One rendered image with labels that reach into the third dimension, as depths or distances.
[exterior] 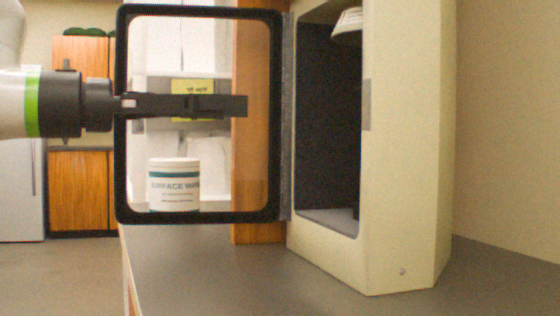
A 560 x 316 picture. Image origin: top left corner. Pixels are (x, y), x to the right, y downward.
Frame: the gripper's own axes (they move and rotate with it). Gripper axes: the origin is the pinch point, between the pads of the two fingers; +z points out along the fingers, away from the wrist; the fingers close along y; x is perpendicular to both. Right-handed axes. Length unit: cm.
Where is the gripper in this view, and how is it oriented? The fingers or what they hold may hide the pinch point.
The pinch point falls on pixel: (227, 107)
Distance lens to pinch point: 76.3
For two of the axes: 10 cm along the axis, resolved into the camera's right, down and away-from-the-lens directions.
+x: -0.2, 10.0, 0.5
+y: -3.4, -0.6, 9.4
